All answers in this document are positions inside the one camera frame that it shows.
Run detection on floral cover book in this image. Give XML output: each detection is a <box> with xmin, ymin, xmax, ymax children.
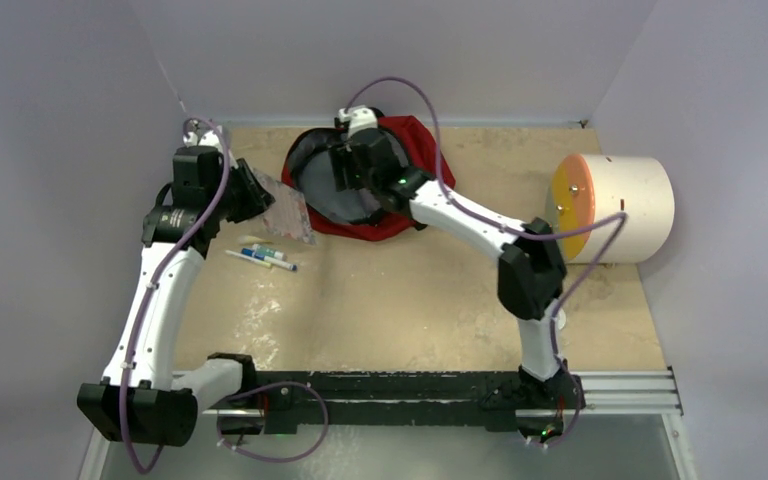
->
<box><xmin>253</xmin><ymin>169</ymin><xmax>316</xmax><ymax>245</ymax></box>

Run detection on red backpack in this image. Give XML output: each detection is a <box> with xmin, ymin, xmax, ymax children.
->
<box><xmin>281</xmin><ymin>106</ymin><xmax>438</xmax><ymax>242</ymax></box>

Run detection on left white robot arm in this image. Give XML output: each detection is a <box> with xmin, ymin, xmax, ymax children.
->
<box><xmin>77</xmin><ymin>146</ymin><xmax>274</xmax><ymax>447</ymax></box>

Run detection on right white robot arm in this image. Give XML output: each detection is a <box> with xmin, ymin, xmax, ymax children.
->
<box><xmin>334</xmin><ymin>127</ymin><xmax>584</xmax><ymax>407</ymax></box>

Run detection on thin yellow-green pen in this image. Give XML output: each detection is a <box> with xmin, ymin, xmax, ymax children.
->
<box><xmin>224</xmin><ymin>250</ymin><xmax>272</xmax><ymax>269</ymax></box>

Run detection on white cylinder with coloured disc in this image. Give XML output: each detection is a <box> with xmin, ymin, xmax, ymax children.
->
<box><xmin>546</xmin><ymin>154</ymin><xmax>675</xmax><ymax>264</ymax></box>

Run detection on light blue pencil case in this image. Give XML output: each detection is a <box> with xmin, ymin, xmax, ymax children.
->
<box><xmin>555</xmin><ymin>308</ymin><xmax>567</xmax><ymax>331</ymax></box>

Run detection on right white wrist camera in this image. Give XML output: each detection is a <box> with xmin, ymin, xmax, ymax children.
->
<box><xmin>335</xmin><ymin>105</ymin><xmax>378</xmax><ymax>138</ymax></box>

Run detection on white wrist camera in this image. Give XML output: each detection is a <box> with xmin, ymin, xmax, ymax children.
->
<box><xmin>335</xmin><ymin>105</ymin><xmax>378</xmax><ymax>138</ymax></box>
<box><xmin>183</xmin><ymin>126</ymin><xmax>226</xmax><ymax>150</ymax></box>

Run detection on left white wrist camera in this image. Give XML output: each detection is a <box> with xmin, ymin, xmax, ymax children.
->
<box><xmin>183</xmin><ymin>126</ymin><xmax>226</xmax><ymax>150</ymax></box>

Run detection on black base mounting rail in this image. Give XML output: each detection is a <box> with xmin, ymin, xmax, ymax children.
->
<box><xmin>217</xmin><ymin>369</ymin><xmax>585</xmax><ymax>438</ymax></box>

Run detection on aluminium frame rails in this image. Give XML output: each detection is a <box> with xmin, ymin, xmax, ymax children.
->
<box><xmin>79</xmin><ymin>117</ymin><xmax>697</xmax><ymax>480</ymax></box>

